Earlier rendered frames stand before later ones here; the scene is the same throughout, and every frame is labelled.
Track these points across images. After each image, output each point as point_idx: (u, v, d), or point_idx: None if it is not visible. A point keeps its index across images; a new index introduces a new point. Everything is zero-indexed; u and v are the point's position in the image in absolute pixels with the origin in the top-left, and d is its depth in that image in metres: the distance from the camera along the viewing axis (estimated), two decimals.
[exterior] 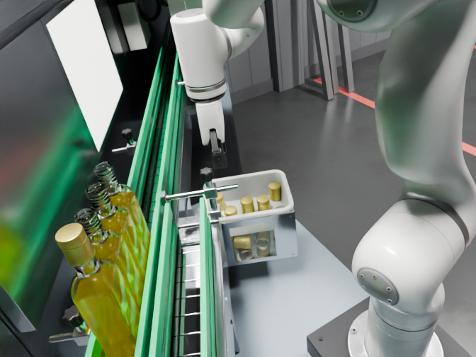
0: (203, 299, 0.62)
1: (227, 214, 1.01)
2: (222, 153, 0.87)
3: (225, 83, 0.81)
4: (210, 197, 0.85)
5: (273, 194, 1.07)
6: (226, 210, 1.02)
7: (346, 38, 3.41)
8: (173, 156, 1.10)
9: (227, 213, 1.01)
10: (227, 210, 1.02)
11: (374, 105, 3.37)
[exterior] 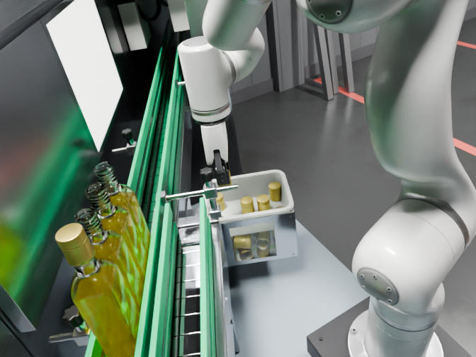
0: (203, 299, 0.62)
1: None
2: (226, 171, 0.91)
3: (229, 106, 0.84)
4: (210, 197, 0.85)
5: (273, 194, 1.07)
6: None
7: (346, 38, 3.41)
8: (173, 156, 1.10)
9: None
10: None
11: None
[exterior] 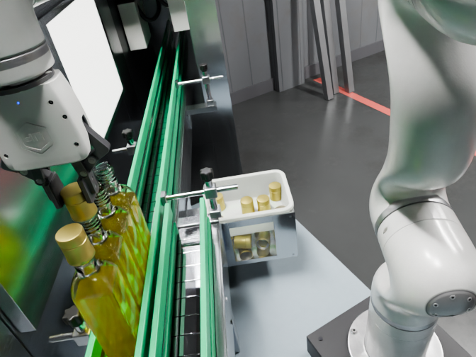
0: (203, 299, 0.62)
1: (81, 194, 0.51)
2: None
3: None
4: (210, 197, 0.85)
5: (273, 194, 1.07)
6: (71, 193, 0.51)
7: (346, 38, 3.41)
8: (173, 156, 1.10)
9: (81, 191, 0.51)
10: (71, 193, 0.51)
11: (374, 105, 3.37)
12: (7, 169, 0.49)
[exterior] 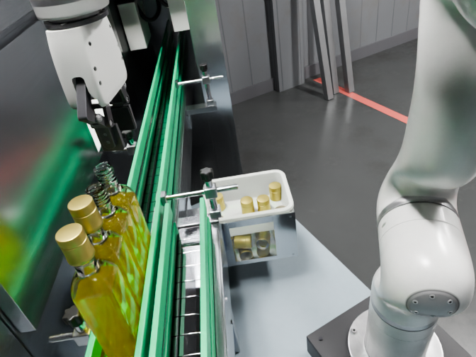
0: (203, 299, 0.62)
1: (88, 207, 0.53)
2: (108, 125, 0.51)
3: None
4: (210, 197, 0.85)
5: (273, 194, 1.07)
6: (78, 206, 0.53)
7: (346, 38, 3.41)
8: (173, 156, 1.10)
9: (88, 205, 0.53)
10: (78, 206, 0.53)
11: (374, 105, 3.37)
12: None
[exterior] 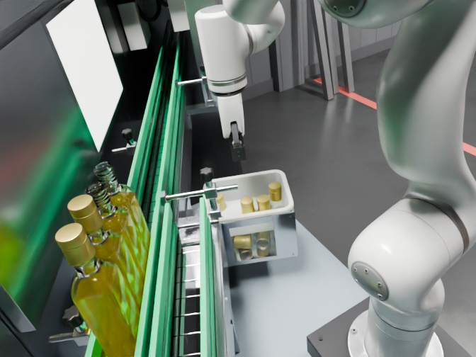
0: (203, 299, 0.62)
1: (88, 207, 0.53)
2: (242, 146, 0.89)
3: (246, 77, 0.83)
4: (210, 197, 0.85)
5: (273, 194, 1.07)
6: (78, 206, 0.53)
7: (346, 38, 3.41)
8: (173, 156, 1.10)
9: (88, 205, 0.53)
10: (78, 206, 0.53)
11: (374, 105, 3.37)
12: None
